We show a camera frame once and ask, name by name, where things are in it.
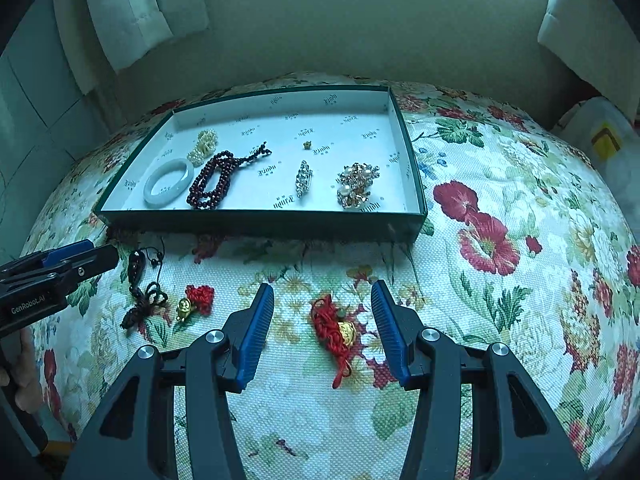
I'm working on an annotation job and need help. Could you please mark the red knot gold charm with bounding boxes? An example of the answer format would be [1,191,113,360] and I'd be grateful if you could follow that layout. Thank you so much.
[177,285,215,322]

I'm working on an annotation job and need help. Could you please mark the black pendant cord necklace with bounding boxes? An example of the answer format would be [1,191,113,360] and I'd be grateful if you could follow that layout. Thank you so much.
[119,246,170,332]

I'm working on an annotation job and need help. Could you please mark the red cord gold bracelet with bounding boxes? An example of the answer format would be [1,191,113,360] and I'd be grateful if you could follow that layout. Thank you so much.
[308,294,369,391]

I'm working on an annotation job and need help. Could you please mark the white jade bangle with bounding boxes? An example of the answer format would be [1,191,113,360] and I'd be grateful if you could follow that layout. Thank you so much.
[143,158,194,208]

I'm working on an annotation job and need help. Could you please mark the dark red bead necklace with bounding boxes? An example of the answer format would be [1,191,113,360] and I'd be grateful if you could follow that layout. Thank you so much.
[185,141,274,212]

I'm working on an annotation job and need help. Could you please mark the pearl gold flower brooch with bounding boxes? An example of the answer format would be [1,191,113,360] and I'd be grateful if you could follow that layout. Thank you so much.
[336,162,380,209]

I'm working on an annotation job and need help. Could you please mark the white pearl bracelet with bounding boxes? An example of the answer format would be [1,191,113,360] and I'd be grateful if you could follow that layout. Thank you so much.
[185,129,220,168]

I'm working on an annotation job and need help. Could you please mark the silver rhinestone leaf brooch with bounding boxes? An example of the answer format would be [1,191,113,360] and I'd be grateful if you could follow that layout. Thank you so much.
[295,159,314,198]

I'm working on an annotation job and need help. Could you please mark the green white jewelry tray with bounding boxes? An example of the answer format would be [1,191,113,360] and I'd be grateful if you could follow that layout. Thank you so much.
[94,84,426,243]

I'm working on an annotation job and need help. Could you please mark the person's left hand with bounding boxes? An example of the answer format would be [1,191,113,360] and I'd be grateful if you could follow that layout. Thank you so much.
[1,327,42,414]

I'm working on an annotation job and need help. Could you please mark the floral bedspread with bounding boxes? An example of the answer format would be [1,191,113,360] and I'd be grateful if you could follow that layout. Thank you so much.
[35,82,639,479]

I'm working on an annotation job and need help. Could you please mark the left white curtain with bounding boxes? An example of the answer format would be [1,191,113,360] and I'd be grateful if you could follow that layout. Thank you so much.
[52,0,209,94]

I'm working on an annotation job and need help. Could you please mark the white curtain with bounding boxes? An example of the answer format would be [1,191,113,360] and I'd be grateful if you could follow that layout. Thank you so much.
[52,0,209,94]
[537,0,639,122]

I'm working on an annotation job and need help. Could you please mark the white yellow pillow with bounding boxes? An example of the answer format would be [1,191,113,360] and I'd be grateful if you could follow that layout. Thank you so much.
[552,96,639,205]

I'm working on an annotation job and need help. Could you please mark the right white curtain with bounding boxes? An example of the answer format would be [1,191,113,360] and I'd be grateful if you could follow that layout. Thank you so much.
[537,0,639,122]

